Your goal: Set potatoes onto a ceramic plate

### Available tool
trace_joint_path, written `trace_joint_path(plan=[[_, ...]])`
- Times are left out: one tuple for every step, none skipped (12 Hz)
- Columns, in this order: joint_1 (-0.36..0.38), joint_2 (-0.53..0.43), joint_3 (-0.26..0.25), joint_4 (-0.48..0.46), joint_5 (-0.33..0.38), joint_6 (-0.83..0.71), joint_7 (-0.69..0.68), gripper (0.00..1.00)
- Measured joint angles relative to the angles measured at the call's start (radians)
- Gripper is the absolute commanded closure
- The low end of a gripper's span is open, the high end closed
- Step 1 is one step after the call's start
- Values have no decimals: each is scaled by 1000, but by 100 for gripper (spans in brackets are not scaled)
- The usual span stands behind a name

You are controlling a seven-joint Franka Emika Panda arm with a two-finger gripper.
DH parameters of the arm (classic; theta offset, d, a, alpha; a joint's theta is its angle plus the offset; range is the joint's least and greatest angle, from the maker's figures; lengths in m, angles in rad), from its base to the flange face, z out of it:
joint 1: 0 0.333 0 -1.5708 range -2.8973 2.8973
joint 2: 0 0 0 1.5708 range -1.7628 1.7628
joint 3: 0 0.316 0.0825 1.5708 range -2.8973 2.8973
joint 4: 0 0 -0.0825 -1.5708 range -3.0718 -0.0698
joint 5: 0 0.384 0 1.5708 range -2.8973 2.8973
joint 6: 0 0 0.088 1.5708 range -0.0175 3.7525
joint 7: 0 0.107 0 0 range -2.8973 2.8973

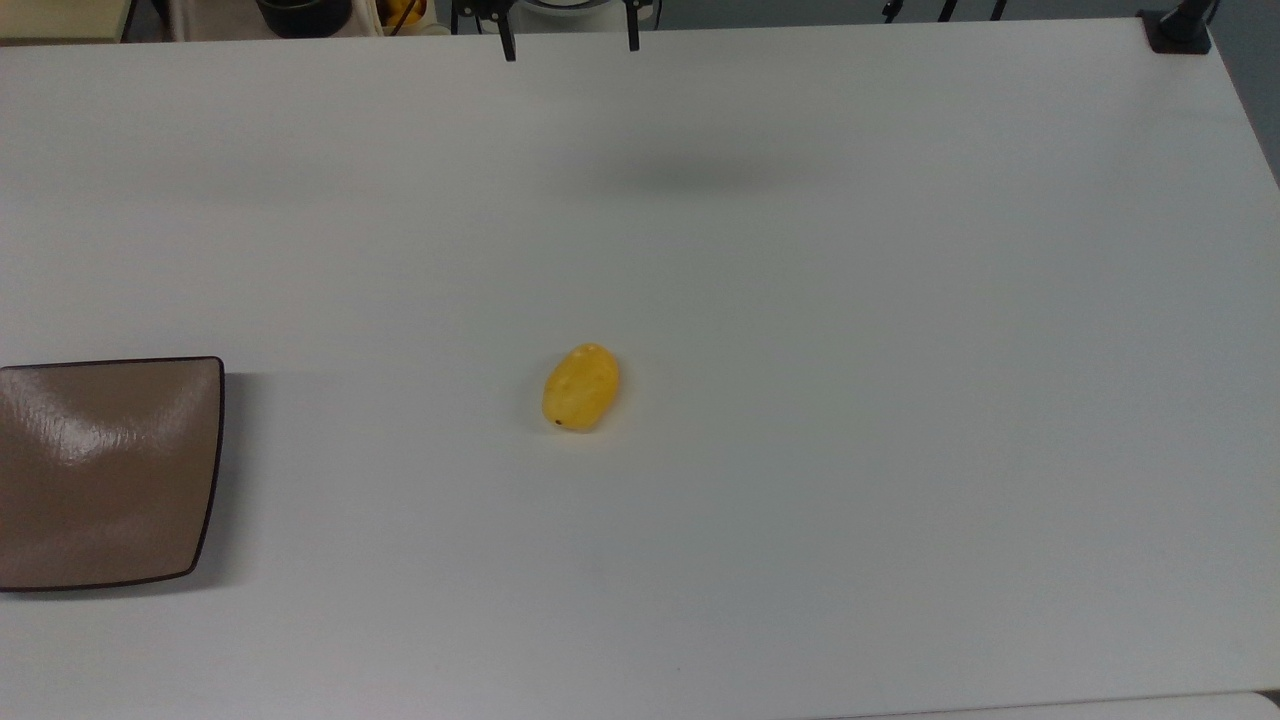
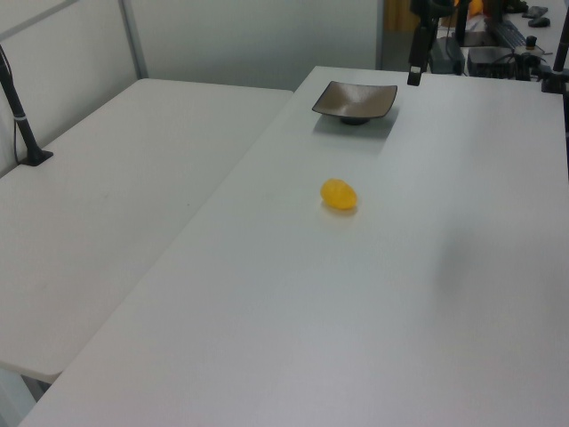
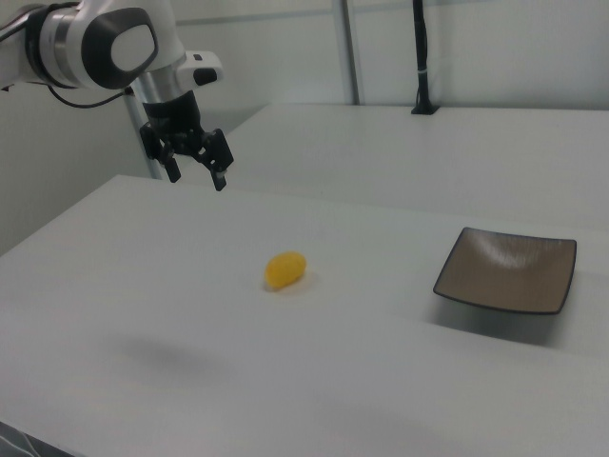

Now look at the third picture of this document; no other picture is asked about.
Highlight upright aluminium frame post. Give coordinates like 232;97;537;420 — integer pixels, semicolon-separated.
332;0;361;106

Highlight black pole with base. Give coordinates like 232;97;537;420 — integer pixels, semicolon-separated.
410;0;440;116

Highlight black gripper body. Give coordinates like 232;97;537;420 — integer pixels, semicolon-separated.
139;91;213;159

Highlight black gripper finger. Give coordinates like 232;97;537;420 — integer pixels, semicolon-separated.
158;139;183;184
195;128;236;193

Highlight yellow lemon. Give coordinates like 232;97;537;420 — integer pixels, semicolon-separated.
264;250;307;292

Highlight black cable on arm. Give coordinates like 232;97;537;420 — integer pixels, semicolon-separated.
46;84;134;109

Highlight brown square ceramic plate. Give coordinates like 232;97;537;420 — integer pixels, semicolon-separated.
432;227;579;316

